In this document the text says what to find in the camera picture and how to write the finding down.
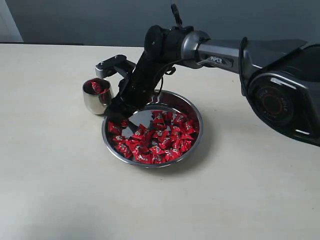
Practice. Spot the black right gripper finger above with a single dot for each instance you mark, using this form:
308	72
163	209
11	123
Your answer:
125	122

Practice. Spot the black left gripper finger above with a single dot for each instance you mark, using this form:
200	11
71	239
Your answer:
115	111

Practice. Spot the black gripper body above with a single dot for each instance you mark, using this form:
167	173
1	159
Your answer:
142	82

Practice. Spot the red candy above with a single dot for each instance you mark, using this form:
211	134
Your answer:
98	88
113	128
140	133
143	158
188	127

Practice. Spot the round stainless steel plate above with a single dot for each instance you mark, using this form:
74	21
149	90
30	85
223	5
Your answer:
165	101

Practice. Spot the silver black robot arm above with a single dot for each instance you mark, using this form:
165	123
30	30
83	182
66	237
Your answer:
280	79

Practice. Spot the stainless steel cup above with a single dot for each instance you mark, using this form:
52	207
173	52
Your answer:
97	104

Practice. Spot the red wrapped candy bottom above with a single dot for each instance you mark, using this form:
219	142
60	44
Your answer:
143	158

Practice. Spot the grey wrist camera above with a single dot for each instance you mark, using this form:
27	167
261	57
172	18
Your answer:
116	64

